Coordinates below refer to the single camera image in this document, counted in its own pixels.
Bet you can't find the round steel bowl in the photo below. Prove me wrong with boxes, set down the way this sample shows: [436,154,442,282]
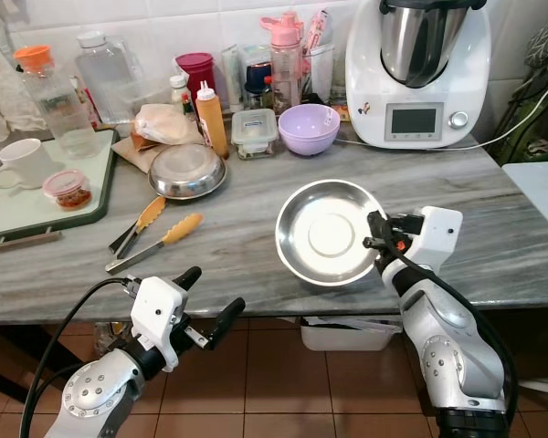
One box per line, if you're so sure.
[274,179,390,289]

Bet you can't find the steel tongs orange tips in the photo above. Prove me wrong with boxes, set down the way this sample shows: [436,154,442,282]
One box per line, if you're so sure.
[104,213,206,276]
[108,195,169,260]

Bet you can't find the white plastic bin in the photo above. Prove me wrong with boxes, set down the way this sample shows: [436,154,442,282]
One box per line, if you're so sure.
[299,315,404,353]

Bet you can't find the shallow steel dish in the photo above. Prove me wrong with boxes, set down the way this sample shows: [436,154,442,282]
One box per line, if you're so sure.
[148,143,228,202]

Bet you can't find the purple plastic bowl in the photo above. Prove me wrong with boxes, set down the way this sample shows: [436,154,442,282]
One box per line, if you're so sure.
[278,103,343,158]

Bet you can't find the white cooking food processor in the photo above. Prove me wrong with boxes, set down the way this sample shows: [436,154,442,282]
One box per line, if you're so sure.
[344,0,493,151]

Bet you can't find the white side table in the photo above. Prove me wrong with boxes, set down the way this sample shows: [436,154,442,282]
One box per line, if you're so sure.
[501,160,548,240]

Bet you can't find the small pink lidded container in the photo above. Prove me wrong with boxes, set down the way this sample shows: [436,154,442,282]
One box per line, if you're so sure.
[42,169,94,212]

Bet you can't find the clear lidded food container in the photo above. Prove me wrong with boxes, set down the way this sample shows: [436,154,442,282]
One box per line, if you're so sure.
[231,108,279,162]

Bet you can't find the bread in plastic bag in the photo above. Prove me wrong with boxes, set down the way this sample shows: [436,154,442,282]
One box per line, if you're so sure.
[131,103,206,150]

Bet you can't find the orange squeeze bottle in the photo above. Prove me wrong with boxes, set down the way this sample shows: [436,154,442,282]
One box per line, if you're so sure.
[195,80,231,160]

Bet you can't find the clear plastic packet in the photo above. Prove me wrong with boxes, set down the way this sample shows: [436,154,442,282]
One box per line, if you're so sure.
[302,9,340,107]

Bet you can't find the green black bag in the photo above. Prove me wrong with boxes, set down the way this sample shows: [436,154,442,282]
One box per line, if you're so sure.
[491,62,548,167]

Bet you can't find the green rimmed white tray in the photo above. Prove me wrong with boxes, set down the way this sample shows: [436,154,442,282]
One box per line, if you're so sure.
[0,128,121,250]

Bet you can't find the dark glass jar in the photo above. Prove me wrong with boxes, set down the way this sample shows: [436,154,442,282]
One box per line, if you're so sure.
[244,62,276,111]

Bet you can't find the pink water bottle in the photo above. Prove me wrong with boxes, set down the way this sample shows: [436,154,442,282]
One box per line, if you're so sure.
[259,11,305,113]

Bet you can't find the small white capped bottle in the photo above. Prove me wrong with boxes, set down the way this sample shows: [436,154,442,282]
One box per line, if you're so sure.
[168,73,195,117]

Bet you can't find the white mug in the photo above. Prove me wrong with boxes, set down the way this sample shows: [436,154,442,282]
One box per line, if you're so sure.
[0,138,57,192]

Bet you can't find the maroon plastic cup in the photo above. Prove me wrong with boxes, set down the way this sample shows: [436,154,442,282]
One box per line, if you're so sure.
[174,52,217,103]

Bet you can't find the clear bottle orange cap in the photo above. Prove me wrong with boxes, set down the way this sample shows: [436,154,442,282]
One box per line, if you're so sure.
[14,45,100,159]

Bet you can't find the clear jug white lid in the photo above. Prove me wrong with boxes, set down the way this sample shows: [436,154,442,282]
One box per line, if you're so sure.
[76,30,144,125]

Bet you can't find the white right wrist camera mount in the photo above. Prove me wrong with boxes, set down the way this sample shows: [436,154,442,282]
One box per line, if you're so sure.
[397,206,464,276]

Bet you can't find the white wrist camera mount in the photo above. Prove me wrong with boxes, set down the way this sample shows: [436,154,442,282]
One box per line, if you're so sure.
[130,276,191,371]
[397,206,464,276]

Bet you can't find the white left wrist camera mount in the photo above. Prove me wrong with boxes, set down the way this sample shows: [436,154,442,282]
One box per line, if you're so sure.
[130,276,191,371]

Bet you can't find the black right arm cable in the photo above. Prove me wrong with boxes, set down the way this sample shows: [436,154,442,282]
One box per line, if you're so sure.
[382,251,520,425]

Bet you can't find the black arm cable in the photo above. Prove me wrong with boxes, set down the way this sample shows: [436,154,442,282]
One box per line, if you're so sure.
[19,277,136,438]
[382,251,520,425]

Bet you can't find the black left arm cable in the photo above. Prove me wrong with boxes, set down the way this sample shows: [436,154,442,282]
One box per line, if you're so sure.
[19,277,136,438]

